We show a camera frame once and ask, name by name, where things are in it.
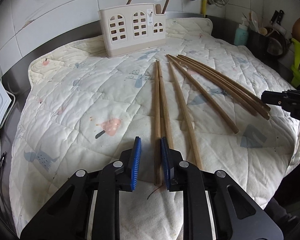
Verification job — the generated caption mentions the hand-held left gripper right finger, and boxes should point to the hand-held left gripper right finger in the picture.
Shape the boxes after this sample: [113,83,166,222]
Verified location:
[160,136,283,240]

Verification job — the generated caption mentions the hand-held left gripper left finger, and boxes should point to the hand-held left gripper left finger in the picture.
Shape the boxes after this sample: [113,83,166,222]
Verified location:
[20,136,142,240]

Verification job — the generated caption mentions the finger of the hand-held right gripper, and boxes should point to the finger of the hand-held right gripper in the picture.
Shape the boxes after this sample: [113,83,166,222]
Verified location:
[261,90,289,106]

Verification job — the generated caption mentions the cream plastic utensil holder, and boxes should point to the cream plastic utensil holder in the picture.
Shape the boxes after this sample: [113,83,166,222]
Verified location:
[98,4,166,58]

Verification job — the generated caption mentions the red thread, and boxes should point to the red thread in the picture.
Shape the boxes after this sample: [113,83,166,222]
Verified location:
[146,184,163,200]

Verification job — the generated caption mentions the green plastic rack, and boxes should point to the green plastic rack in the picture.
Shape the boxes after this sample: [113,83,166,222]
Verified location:
[290,38,300,90]

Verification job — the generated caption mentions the black utensil container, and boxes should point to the black utensil container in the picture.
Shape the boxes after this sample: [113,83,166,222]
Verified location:
[247,29,271,61]

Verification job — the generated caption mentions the teal plastic bottle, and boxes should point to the teal plastic bottle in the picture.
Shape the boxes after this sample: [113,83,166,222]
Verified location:
[234,19,249,46]

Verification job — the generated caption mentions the pale wooden spatula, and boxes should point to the pale wooden spatula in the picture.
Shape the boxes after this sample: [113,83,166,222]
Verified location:
[249,11,259,31]

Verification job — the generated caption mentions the white quilted printed mat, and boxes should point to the white quilted printed mat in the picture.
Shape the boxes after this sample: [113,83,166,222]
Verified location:
[9,17,300,240]

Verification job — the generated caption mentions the black handled knife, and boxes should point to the black handled knife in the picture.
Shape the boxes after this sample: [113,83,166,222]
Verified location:
[270,9,285,27]

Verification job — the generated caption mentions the black cables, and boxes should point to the black cables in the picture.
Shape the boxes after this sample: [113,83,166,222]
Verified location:
[0,151,8,212]

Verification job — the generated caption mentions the white cable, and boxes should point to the white cable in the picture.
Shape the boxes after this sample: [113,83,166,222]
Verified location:
[0,90,16,133]

